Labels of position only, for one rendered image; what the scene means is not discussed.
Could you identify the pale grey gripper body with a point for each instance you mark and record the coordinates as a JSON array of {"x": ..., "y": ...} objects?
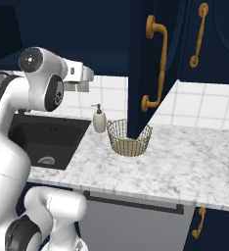
[{"x": 87, "y": 75}]

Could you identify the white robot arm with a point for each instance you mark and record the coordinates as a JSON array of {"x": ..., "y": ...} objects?
[{"x": 9, "y": 137}]

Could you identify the dark blue base cabinet door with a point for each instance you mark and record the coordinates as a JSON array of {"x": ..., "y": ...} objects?
[{"x": 220, "y": 233}]

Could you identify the white soap dispenser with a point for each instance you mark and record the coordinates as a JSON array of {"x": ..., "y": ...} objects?
[{"x": 99, "y": 121}]

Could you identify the black sink basin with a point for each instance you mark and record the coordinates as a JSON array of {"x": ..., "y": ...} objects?
[{"x": 51, "y": 137}]

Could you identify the grey dishwasher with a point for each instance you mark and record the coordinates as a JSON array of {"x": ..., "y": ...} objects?
[{"x": 132, "y": 228}]

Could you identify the dark blue wall cabinet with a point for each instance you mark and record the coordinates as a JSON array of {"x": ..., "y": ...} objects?
[{"x": 77, "y": 29}]

